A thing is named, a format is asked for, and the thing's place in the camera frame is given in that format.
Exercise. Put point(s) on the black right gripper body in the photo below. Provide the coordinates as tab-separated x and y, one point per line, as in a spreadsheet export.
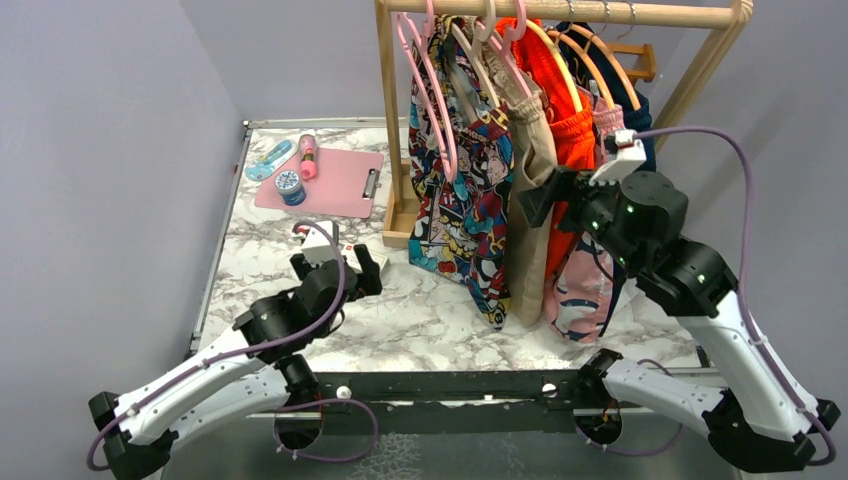
592	206

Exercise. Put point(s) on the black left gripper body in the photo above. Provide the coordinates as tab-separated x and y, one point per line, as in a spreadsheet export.
302	269

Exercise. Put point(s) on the comic print shorts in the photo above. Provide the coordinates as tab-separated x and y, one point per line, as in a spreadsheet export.
460	231

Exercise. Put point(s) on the cream plastic hanger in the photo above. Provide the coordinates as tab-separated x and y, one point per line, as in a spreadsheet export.
471	39

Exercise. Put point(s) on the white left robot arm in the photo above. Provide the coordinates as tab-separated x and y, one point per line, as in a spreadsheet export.
254	366

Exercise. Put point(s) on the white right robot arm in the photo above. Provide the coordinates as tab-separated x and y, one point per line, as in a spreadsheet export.
762	420

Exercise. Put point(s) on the beige shorts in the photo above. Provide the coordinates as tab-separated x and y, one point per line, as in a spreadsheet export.
534	160

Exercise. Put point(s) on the pink patterned shorts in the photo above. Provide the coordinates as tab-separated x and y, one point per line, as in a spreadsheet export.
578	286

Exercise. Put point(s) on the navy shorts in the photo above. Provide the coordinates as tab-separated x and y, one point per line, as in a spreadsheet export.
639	120

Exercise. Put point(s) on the orange shorts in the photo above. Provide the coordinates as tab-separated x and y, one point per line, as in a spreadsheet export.
550	127

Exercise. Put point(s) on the pink hanger with shorts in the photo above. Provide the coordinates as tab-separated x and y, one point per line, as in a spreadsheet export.
502	48

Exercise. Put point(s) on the wooden hanger front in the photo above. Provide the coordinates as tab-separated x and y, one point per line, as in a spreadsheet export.
550	67

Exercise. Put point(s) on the wooden hanger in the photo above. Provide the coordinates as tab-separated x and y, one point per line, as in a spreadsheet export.
601	46
550	67

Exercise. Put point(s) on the wooden hanger back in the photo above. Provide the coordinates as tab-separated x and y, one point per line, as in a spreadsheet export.
601	46

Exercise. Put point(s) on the pink plastic hanger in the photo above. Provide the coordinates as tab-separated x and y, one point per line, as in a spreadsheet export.
416	49

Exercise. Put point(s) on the white paper clothing tag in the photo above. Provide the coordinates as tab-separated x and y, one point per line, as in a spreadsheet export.
350	256

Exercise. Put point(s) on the pink clipboard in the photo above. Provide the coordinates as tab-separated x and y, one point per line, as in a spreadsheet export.
345	184

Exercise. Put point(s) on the blue lidded jar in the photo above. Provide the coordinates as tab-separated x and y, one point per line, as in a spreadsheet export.
290	188

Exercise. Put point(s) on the light blue flat case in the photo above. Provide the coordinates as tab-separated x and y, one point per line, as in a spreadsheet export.
265	165

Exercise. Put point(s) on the pink glue stick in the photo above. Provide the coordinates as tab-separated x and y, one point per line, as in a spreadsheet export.
307	148

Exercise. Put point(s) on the wooden clothes rack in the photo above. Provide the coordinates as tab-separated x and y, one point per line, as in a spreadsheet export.
724	23

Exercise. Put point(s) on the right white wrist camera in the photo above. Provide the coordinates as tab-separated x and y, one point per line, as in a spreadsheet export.
625	153

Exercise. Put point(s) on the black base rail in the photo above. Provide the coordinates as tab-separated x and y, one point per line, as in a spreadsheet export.
447	402

